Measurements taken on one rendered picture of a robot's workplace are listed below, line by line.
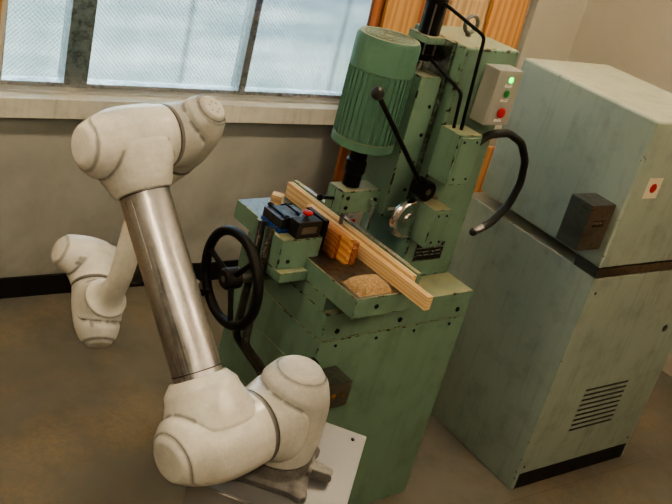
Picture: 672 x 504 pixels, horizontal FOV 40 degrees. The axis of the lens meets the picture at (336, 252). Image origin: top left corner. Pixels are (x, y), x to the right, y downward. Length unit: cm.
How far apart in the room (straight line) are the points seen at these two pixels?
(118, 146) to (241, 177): 228
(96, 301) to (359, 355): 81
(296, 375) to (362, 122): 85
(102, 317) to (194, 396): 54
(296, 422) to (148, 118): 67
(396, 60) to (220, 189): 175
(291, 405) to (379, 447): 117
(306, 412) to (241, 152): 225
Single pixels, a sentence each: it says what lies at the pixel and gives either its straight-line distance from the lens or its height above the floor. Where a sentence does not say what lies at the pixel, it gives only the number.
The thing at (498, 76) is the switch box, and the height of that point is 146.
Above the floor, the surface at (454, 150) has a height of 125.
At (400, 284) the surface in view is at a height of 92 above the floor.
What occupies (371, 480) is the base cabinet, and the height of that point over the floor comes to 11.
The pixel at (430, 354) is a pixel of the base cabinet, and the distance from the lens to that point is 291.
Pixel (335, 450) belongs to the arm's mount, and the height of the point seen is 70.
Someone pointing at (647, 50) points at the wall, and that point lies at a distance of 476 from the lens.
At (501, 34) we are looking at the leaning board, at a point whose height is 127.
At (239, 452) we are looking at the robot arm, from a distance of 181.
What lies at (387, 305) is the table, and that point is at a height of 87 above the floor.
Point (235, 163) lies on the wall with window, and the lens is 401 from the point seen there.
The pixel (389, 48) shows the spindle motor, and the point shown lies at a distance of 243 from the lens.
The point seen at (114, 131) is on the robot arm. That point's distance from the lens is 181.
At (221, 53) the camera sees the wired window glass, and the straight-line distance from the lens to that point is 387.
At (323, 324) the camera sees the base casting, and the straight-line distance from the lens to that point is 251.
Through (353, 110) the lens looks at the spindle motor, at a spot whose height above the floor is 131.
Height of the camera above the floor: 199
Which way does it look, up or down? 25 degrees down
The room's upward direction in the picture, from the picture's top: 15 degrees clockwise
